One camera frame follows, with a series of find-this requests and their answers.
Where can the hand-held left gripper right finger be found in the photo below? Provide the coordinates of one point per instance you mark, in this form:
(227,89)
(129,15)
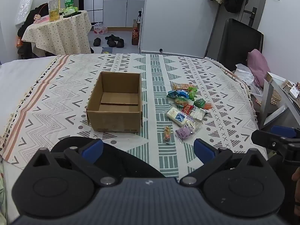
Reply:
(204,150)

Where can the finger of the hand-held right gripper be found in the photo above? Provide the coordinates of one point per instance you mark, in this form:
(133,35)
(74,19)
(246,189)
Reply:
(281,131)

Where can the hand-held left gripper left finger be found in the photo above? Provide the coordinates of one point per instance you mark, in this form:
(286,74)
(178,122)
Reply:
(92,150)

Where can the purple snack packet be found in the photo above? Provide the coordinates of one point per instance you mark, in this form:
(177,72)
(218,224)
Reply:
(184,133)

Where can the white snack packet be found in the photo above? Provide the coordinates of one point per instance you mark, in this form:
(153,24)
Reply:
(194,124)
(198,113)

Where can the brown cardboard box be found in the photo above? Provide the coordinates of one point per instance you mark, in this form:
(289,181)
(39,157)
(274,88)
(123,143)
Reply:
(114,119)

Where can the small sausage snack stick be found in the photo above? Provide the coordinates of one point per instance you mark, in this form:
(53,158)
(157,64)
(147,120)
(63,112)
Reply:
(167,134)

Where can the white packet with blue label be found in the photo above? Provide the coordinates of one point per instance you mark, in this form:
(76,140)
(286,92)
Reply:
(177,116)

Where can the red snack packet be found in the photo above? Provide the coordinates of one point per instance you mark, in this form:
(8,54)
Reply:
(187,109)

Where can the clear green-edged cookie packet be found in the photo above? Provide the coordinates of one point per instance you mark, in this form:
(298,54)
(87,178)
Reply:
(192,92)

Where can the person's right hand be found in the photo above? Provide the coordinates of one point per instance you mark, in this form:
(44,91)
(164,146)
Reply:
(296,174)

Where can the grey side table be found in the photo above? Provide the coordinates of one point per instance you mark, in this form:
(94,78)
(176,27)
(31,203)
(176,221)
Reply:
(269,107)

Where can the woven basket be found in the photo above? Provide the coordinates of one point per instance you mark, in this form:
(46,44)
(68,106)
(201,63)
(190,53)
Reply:
(276,97)

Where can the small orange snack packet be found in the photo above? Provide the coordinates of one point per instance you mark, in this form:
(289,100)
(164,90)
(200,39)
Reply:
(208,106)

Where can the green date candy packet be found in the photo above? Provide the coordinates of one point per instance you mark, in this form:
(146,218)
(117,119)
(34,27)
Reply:
(200,103)

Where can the green plum candy packet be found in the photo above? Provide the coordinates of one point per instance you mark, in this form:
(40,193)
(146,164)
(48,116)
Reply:
(181,100)

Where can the blue snack packet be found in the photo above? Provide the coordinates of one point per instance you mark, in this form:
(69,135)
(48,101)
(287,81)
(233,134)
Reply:
(175,94)

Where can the orange cracker packet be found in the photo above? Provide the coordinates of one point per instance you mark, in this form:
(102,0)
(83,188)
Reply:
(184,86)

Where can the white plastic bag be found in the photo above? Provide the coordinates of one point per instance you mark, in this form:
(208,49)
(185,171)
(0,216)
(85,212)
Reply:
(243,73)

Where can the pink cloth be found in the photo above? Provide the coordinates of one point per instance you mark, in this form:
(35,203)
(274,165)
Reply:
(259,65)

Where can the patterned bed blanket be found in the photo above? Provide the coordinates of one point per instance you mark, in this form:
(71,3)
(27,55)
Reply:
(154,79)

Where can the black chair back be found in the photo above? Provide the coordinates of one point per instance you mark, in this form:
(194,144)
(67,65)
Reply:
(236,44)

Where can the black shoe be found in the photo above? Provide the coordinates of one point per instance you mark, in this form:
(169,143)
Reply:
(111,43)
(97,42)
(120,43)
(112,37)

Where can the dotted tablecloth table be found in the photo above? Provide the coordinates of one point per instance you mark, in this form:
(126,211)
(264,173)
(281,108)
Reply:
(58,35)

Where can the brown drink bottle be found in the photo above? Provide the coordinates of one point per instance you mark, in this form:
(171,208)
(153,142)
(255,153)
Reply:
(135,36)

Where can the pack of water bottles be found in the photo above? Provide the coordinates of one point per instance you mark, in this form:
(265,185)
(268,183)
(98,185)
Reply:
(100,28)

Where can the green toy on table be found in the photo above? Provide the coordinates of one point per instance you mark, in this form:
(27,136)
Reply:
(70,10)

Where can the white kitchen cabinet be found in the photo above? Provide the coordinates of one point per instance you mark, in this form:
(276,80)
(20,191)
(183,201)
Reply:
(124,11)

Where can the black clothing pile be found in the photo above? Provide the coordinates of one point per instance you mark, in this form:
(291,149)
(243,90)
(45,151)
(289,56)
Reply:
(30,21)

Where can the yellow oil bottle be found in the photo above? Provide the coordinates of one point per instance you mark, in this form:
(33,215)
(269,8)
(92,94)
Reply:
(54,8)

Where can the bubble wrap sheet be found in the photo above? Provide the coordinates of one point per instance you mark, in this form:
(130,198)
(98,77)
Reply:
(24,8)

